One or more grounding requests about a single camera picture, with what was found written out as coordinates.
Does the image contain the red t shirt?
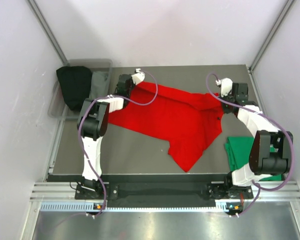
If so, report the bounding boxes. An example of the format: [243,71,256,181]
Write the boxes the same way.
[109,82,224,172]

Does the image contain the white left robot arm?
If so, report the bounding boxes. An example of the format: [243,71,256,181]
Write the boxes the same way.
[77,71,145,199]

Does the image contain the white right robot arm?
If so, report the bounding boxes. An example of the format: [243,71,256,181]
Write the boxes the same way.
[216,78,293,198]

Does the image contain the grey t shirt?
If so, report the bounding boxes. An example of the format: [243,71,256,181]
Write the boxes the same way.
[89,71,110,99]

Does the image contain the black t shirt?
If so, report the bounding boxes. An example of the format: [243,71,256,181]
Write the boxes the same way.
[56,66,93,111]

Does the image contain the green folded t shirt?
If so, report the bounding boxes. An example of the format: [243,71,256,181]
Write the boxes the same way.
[223,136,283,181]

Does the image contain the grey plastic bin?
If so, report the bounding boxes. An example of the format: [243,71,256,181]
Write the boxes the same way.
[47,58,113,121]

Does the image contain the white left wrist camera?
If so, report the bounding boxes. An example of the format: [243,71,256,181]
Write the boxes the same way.
[131,68,146,85]

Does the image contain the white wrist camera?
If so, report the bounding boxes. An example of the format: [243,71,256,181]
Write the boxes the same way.
[131,68,146,85]
[215,78,233,98]

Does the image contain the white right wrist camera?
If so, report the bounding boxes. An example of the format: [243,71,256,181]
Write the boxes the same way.
[215,78,233,98]

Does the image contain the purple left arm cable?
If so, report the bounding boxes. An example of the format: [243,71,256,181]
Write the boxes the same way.
[77,70,159,216]

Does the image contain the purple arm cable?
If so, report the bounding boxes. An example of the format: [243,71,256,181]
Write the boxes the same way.
[205,72,296,218]
[77,70,159,216]

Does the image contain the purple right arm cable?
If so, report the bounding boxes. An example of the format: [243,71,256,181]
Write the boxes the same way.
[205,72,296,218]

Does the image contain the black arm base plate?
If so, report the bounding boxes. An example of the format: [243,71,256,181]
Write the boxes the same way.
[74,173,255,201]

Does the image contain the aluminium frame rail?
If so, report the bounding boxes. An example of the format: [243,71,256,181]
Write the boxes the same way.
[30,181,300,202]

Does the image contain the right aluminium corner post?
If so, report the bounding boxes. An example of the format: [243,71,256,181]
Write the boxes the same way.
[248,0,297,74]

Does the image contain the aluminium corner post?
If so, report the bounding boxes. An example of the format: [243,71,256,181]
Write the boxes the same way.
[248,0,297,74]
[26,0,69,66]

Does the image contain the slotted grey cable duct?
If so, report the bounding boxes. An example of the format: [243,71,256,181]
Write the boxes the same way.
[40,202,242,213]

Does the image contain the left aluminium corner post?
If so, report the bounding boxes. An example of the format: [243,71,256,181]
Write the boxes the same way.
[26,0,69,66]

